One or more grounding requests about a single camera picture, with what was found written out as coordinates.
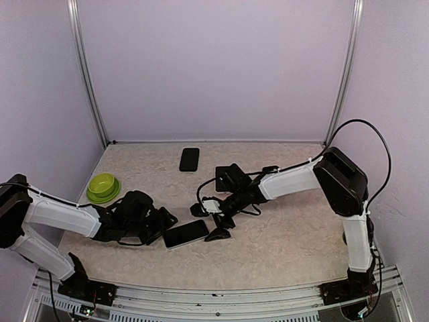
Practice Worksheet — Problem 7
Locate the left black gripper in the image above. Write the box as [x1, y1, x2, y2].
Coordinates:
[124, 207, 178, 245]

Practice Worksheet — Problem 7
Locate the face-up phone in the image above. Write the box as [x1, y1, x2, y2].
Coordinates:
[163, 219, 209, 249]

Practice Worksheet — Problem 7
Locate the pink phone case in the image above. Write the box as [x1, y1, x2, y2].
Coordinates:
[214, 166, 232, 194]

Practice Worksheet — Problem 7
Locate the black phone case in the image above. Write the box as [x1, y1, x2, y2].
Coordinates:
[179, 148, 200, 172]

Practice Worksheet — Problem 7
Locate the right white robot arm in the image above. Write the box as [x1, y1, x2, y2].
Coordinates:
[188, 142, 373, 298]

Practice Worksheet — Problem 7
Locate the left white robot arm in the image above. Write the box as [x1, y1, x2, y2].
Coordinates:
[1, 174, 178, 299]

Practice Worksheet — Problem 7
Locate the green plate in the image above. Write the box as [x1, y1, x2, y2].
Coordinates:
[86, 179, 121, 204]

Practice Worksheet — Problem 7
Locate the green bowl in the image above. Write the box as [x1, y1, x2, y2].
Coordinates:
[87, 172, 119, 198]

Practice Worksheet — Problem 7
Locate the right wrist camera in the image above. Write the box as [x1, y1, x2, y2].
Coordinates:
[201, 199, 223, 215]

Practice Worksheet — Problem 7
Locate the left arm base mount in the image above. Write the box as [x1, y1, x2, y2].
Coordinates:
[58, 252, 117, 307]

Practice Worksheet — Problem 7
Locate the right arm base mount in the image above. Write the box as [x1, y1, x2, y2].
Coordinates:
[320, 269, 378, 305]

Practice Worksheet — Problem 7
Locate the front aluminium rail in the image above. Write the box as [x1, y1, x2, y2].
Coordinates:
[21, 266, 416, 321]

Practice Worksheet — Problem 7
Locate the left aluminium frame post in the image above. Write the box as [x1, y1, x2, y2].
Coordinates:
[67, 0, 109, 149]

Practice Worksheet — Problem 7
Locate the aluminium frame post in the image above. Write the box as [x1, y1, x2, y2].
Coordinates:
[324, 0, 364, 146]
[67, 0, 109, 149]

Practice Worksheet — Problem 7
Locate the right aluminium frame post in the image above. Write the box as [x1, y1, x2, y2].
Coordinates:
[324, 0, 364, 146]

